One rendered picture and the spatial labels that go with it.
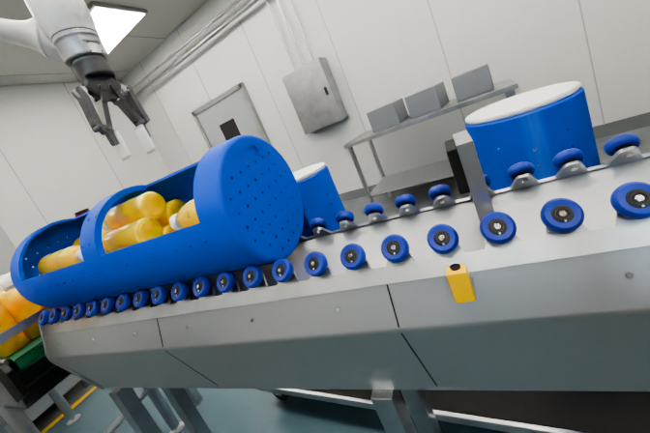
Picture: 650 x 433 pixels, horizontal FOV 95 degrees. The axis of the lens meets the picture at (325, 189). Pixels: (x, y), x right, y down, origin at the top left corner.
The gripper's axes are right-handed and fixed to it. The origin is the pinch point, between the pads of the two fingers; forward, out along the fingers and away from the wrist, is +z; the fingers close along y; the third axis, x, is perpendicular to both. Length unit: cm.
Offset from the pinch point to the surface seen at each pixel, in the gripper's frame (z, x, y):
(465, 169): 28, -69, -5
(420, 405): 89, -42, 4
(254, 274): 35.4, -26.7, -10.9
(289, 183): 23.7, -30.1, 9.8
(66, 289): 27.1, 32.9, -14.3
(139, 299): 35.6, 11.1, -11.5
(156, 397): 108, 101, 17
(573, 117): 35, -95, 35
